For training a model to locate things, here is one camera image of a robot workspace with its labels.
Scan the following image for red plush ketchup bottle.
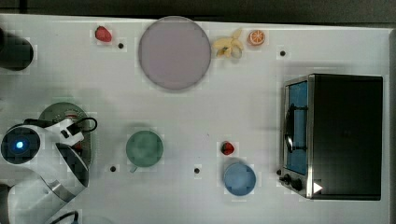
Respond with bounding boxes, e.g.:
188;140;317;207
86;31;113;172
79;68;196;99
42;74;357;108
65;111;82;154

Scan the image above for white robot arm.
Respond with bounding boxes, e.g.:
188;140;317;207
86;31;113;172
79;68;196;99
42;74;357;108
1;119;89;224

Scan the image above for green oval strainer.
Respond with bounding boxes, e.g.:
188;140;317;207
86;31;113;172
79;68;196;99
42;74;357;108
39;102;96;166

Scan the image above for red plush strawberry near bowl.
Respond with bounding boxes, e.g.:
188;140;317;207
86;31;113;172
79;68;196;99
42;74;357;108
220;141;234;156

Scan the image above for grey round plate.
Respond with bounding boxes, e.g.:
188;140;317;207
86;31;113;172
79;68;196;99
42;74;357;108
138;16;211;91

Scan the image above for green metal cup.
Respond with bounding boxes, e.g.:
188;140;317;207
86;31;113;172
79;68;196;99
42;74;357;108
126;130;164;173

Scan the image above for plush peeled banana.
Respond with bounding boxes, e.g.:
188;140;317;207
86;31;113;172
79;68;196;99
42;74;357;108
212;29;244;59

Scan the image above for blue bowl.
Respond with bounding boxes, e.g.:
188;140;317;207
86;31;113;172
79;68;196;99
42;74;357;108
223;162;257;196

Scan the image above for plush orange slice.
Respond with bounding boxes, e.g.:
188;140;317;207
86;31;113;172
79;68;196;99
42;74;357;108
247;30;265;46

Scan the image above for red plush strawberry near plate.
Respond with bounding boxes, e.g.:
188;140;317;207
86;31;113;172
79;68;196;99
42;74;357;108
94;26;112;43

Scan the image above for black toaster oven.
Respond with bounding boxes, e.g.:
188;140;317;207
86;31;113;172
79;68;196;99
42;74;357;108
276;74;383;201

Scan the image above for black cylinder post upper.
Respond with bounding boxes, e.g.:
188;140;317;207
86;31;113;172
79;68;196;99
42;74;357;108
0;29;34;71

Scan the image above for black cylinder post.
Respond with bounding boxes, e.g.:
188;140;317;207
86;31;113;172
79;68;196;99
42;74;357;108
0;29;34;71
0;184;10;224

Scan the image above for black cylinder post lower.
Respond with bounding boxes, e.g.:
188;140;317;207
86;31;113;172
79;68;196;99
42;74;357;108
0;184;10;224

